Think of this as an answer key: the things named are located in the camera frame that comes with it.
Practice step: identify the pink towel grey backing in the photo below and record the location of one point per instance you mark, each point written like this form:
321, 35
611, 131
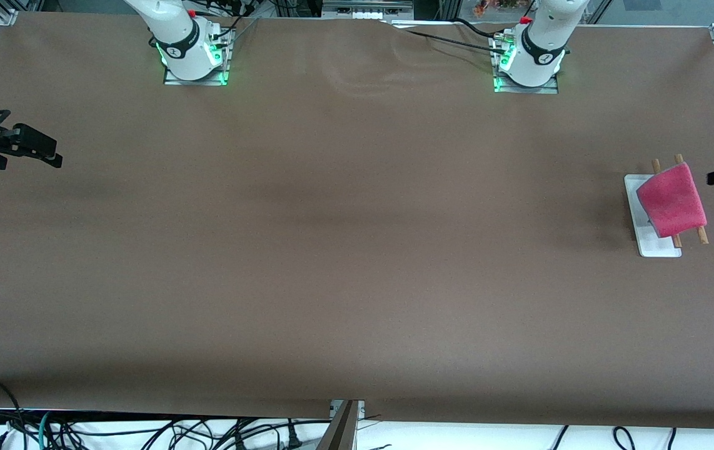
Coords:
673, 200

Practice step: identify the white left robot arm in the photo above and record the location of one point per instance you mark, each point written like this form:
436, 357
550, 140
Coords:
541, 44

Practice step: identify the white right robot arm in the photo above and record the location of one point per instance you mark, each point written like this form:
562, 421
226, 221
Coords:
172, 31

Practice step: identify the orange red object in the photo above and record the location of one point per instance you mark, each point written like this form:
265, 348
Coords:
494, 6

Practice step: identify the grey power strip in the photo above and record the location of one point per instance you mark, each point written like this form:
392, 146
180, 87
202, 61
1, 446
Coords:
366, 9

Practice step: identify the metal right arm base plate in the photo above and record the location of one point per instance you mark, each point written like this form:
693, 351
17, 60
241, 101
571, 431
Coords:
197, 81

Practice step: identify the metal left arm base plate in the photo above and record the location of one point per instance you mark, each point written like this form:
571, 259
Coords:
526, 89

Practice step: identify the small metal bracket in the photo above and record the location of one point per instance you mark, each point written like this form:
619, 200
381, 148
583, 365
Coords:
361, 409

